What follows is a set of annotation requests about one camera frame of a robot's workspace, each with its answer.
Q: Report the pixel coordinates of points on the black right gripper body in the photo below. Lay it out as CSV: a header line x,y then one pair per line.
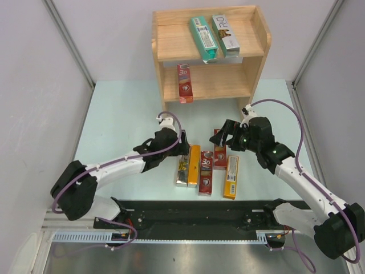
x,y
242,140

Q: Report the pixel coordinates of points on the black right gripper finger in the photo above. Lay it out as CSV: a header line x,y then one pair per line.
x,y
229,126
219,138

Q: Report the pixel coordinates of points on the silver yellow toothpaste box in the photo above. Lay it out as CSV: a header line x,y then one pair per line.
x,y
182,171

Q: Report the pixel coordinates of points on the teal toothpaste box with barcode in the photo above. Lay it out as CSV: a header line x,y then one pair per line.
x,y
204,39

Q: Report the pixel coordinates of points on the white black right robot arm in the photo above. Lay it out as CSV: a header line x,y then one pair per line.
x,y
335,225

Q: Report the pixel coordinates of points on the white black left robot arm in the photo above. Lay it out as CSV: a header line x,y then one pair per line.
x,y
74,191

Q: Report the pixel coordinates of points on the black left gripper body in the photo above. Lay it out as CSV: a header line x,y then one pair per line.
x,y
180,149

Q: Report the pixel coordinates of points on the silver teal toothpaste box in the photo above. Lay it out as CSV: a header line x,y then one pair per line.
x,y
228,42

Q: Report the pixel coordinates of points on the yellow toothpaste box with barcode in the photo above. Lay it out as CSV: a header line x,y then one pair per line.
x,y
230,185

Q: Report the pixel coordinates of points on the plain yellow toothpaste box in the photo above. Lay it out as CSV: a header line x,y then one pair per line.
x,y
194,161

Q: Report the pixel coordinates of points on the white slotted cable duct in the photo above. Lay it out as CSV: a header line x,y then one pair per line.
x,y
116,238

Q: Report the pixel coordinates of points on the red 3D toothpaste box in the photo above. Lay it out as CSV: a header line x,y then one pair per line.
x,y
184,83
206,174
220,158

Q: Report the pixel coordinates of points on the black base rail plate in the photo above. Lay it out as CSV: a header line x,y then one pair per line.
x,y
195,220

